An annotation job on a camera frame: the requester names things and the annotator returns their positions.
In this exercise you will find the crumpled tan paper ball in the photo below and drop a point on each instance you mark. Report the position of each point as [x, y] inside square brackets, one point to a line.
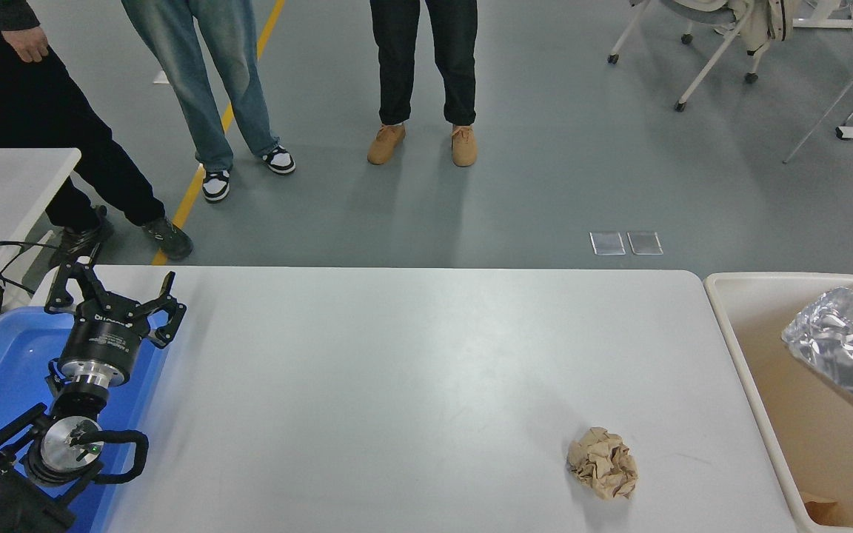
[603, 463]

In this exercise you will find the pale cloth on chair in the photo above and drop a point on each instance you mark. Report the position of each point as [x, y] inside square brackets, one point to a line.
[767, 22]

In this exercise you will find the white chair with casters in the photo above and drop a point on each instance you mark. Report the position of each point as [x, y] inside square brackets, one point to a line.
[700, 7]

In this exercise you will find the large pale bin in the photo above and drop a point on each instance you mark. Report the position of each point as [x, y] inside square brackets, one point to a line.
[760, 333]

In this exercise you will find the clear floor plate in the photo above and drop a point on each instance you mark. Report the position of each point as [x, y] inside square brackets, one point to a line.
[608, 243]
[645, 243]

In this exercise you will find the person's hand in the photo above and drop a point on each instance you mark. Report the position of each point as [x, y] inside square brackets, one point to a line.
[30, 43]

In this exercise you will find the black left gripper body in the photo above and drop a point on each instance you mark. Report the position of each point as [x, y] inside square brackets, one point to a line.
[98, 340]

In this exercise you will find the silver foil tray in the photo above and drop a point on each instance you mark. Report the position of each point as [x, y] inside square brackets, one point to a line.
[848, 348]

